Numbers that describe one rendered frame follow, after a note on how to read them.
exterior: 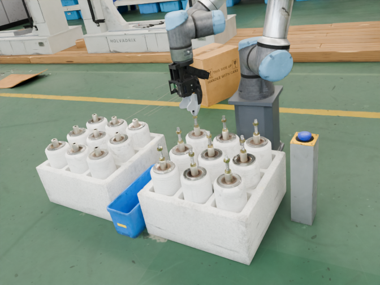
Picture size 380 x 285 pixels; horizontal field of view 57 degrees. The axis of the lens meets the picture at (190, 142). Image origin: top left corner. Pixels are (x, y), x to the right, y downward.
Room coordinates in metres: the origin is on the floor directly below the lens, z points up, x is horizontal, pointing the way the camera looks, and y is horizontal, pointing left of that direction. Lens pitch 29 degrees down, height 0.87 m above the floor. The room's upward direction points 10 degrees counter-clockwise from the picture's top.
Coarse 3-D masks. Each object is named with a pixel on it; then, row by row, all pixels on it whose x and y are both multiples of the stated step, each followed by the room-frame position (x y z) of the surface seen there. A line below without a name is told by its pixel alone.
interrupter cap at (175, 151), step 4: (184, 144) 1.11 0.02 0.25; (188, 144) 1.10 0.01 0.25; (172, 148) 1.09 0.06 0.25; (176, 148) 1.09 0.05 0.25; (188, 148) 1.08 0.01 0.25; (192, 148) 1.08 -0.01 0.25; (172, 152) 1.07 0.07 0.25; (176, 152) 1.06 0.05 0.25; (180, 152) 1.06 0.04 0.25; (184, 152) 1.05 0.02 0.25; (188, 152) 1.05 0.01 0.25
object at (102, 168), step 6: (108, 150) 1.17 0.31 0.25; (108, 156) 1.13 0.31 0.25; (90, 162) 1.11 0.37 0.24; (96, 162) 1.10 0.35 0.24; (102, 162) 1.11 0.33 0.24; (108, 162) 1.12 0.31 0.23; (114, 162) 1.16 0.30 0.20; (90, 168) 1.12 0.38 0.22; (96, 168) 1.11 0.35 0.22; (102, 168) 1.11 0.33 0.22; (108, 168) 1.11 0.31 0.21; (114, 168) 1.14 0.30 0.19; (96, 174) 1.11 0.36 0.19; (102, 174) 1.10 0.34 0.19; (108, 174) 1.11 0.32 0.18
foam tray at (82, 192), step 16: (48, 160) 1.31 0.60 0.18; (128, 160) 1.19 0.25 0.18; (144, 160) 1.23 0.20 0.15; (48, 176) 1.23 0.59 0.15; (64, 176) 1.17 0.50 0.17; (80, 176) 1.13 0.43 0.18; (112, 176) 1.09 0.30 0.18; (128, 176) 1.14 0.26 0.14; (48, 192) 1.25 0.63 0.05; (64, 192) 1.19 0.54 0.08; (80, 192) 1.13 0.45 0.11; (96, 192) 1.08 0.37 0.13; (112, 192) 1.06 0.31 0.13; (80, 208) 1.15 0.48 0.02; (96, 208) 1.10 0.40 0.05
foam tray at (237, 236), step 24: (144, 192) 0.96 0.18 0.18; (264, 192) 0.87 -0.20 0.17; (144, 216) 0.96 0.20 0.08; (168, 216) 0.90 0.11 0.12; (192, 216) 0.84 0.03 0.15; (216, 216) 0.79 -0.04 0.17; (240, 216) 0.77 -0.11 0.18; (264, 216) 0.86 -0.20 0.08; (192, 240) 0.85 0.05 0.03; (216, 240) 0.80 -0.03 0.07; (240, 240) 0.75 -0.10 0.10
